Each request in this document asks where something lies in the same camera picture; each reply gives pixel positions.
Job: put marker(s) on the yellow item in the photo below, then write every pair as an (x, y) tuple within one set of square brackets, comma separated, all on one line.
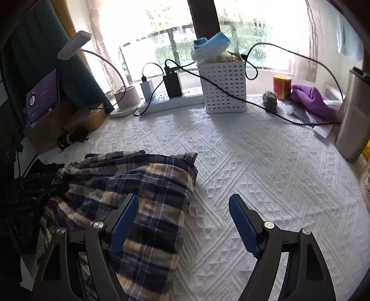
[(367, 150)]

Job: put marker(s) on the white charger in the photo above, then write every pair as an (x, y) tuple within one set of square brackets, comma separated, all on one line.
[(147, 88)]

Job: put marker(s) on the purple cloth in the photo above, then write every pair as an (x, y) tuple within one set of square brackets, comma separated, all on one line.
[(312, 98)]

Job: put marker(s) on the white labelled bottle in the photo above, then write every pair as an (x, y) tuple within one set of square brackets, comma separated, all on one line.
[(366, 185)]

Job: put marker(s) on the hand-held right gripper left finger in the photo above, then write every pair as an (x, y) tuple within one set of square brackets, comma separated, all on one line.
[(124, 225)]

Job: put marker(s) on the plaid pants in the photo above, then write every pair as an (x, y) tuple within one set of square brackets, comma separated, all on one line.
[(156, 185)]

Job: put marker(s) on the white power strip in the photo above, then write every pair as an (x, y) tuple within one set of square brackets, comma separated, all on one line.
[(173, 102)]

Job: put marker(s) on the teal curtain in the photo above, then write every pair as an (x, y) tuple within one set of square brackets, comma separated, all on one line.
[(43, 43)]

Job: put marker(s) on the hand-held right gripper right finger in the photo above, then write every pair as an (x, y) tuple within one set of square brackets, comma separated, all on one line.
[(242, 225)]

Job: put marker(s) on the tablet with purple screen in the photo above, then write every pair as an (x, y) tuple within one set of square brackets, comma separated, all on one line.
[(42, 95)]

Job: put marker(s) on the white desk lamp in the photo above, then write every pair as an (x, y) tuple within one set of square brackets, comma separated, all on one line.
[(127, 97)]

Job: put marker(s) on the steel tumbler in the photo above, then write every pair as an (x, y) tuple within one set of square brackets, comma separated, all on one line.
[(352, 121)]

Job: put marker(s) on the dark window post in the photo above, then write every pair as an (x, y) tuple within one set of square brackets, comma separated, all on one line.
[(203, 17)]

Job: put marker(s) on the mustard yellow curtain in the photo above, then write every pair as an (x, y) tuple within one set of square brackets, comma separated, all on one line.
[(65, 17)]

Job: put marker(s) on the grey ball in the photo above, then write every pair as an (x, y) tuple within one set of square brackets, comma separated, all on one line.
[(269, 100)]

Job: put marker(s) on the red can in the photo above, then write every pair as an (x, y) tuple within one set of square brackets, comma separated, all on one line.
[(281, 88)]

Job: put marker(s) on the white textured tablecloth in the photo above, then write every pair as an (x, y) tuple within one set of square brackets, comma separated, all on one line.
[(260, 162)]

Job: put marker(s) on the clear plastic bag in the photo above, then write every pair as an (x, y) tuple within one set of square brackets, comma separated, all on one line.
[(202, 55)]

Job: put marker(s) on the sheer white curtain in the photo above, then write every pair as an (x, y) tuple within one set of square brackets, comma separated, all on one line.
[(101, 34)]

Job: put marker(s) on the blue face mask pack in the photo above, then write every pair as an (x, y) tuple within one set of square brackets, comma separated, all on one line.
[(214, 42)]

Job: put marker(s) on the black cloth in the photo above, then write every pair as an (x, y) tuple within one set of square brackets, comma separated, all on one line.
[(23, 196)]

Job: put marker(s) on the white papers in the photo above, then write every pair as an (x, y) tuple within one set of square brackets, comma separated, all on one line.
[(323, 129)]

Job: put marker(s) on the cardboard box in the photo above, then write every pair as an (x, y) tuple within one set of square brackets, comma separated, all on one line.
[(86, 115)]

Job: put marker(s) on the black charger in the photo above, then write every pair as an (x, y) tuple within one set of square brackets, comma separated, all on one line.
[(172, 85)]

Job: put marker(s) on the white perforated basket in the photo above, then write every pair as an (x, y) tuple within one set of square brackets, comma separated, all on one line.
[(222, 89)]

